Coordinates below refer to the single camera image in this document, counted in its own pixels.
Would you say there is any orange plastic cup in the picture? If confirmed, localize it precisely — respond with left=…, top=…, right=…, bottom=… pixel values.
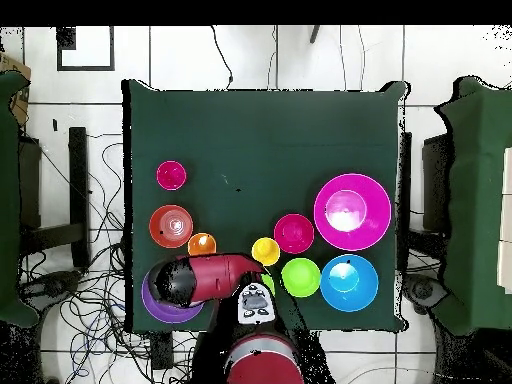
left=186, top=232, right=218, bottom=257

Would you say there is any purple plastic bowl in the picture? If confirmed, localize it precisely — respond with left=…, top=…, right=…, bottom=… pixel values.
left=140, top=271, right=205, bottom=324

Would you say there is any yellow plastic cup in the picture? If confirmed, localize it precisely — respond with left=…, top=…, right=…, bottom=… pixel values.
left=250, top=236, right=281, bottom=268

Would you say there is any small red plastic bowl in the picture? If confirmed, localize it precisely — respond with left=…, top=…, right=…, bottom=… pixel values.
left=273, top=213, right=316, bottom=255

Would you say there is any large green plastic bowl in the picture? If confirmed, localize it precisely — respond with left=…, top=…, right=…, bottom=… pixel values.
left=259, top=271, right=276, bottom=297

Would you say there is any dark green table cloth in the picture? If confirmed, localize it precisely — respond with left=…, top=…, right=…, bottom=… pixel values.
left=121, top=78, right=410, bottom=334

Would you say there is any small green plastic bowl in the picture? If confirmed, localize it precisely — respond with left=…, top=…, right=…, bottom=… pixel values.
left=280, top=257, right=322, bottom=299

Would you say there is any red plastic cup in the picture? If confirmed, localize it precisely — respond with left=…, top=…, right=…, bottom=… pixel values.
left=155, top=160, right=188, bottom=192

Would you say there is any orange plastic bowl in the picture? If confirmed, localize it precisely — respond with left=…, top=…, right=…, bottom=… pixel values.
left=148, top=204, right=194, bottom=250

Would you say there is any large pink plastic bowl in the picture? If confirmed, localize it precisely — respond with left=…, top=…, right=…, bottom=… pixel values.
left=313, top=172, right=392, bottom=252

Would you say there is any blue plastic bowl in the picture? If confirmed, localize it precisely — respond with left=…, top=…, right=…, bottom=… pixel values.
left=319, top=254, right=380, bottom=313

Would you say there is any black metal stand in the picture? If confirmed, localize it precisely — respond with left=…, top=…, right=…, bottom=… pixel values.
left=398, top=131, right=413, bottom=245
left=17, top=126, right=91, bottom=269

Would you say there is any black box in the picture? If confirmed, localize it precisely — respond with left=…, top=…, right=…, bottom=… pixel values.
left=421, top=133, right=455, bottom=233

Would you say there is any green-clothed side table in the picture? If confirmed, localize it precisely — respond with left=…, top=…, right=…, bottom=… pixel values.
left=433, top=75, right=512, bottom=337
left=0, top=70, right=41, bottom=329

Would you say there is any cardboard box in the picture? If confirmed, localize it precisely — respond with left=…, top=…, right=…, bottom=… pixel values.
left=0, top=53, right=32, bottom=126

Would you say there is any thin black cable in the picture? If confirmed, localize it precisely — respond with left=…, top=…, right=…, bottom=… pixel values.
left=210, top=25, right=234, bottom=91

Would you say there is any tangle of floor cables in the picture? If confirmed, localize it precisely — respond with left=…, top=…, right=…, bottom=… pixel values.
left=17, top=133, right=201, bottom=384

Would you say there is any black pedestal leg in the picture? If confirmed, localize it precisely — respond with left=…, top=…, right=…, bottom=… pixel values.
left=402, top=273, right=448, bottom=315
left=19, top=270, right=83, bottom=311

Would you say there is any black square floor frame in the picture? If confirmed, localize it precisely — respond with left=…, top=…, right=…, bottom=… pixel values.
left=55, top=25, right=116, bottom=72

